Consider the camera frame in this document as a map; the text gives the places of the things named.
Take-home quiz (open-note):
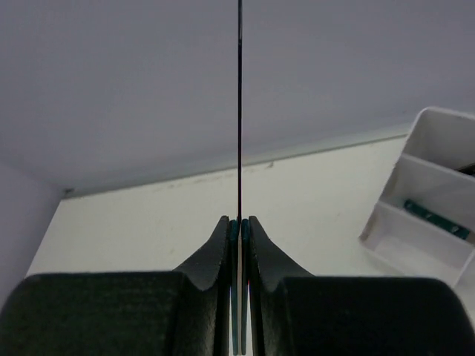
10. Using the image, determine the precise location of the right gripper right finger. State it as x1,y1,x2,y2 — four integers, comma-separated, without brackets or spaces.
247,216,474,355

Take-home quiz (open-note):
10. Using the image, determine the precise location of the black handled spoon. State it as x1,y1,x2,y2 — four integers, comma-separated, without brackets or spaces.
457,163,475,176

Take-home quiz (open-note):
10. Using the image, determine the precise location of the green handled knife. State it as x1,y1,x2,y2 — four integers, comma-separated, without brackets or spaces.
229,0,249,355

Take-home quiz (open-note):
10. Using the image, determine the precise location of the green handled fork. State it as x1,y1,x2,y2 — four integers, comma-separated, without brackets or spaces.
403,199,472,241

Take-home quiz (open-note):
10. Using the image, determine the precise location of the white divided utensil container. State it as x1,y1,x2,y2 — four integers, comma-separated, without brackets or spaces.
359,108,474,296

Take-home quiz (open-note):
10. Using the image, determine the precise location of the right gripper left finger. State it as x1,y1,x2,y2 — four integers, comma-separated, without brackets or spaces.
1,217,230,355

